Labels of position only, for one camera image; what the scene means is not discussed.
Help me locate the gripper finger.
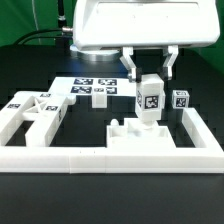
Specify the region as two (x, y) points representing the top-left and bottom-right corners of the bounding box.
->
(161, 45), (179, 80)
(120, 47), (142, 82)

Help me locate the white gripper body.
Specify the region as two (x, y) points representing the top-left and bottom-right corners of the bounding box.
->
(73, 0), (220, 49)

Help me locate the white chair seat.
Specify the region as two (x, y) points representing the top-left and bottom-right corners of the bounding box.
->
(106, 118), (176, 150)

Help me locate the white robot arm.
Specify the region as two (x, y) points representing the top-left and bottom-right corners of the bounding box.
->
(73, 0), (220, 82)

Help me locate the small white marker block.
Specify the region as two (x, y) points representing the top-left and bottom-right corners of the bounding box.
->
(92, 87), (107, 108)

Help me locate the white marker base sheet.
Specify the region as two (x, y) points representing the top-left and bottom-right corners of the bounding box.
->
(49, 77), (136, 97)

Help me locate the black cable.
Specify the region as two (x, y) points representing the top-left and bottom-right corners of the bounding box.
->
(13, 29), (64, 46)

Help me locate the white chair back frame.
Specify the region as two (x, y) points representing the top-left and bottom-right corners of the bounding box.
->
(0, 91), (76, 147)

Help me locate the white U-shaped obstacle frame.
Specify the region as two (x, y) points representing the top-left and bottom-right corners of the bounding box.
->
(0, 108), (224, 174)

